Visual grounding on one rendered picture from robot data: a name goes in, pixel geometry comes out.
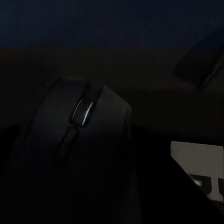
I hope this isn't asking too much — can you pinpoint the mouse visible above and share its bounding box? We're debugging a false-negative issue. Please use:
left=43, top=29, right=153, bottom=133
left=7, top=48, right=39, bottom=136
left=0, top=77, right=134, bottom=224

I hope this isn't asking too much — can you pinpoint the monitor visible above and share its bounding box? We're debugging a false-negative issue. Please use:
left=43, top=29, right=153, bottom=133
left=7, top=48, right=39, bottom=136
left=198, top=46, right=224, bottom=88

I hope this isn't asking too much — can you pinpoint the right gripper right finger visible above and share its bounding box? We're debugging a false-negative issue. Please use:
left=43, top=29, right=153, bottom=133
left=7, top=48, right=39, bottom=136
left=131, top=124, right=224, bottom=224

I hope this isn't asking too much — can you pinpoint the keyboard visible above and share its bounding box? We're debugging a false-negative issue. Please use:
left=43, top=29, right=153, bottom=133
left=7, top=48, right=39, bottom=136
left=170, top=141, right=224, bottom=215

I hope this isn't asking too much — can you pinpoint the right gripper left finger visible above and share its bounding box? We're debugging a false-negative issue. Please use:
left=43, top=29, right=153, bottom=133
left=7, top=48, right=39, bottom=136
left=0, top=124, right=20, bottom=168

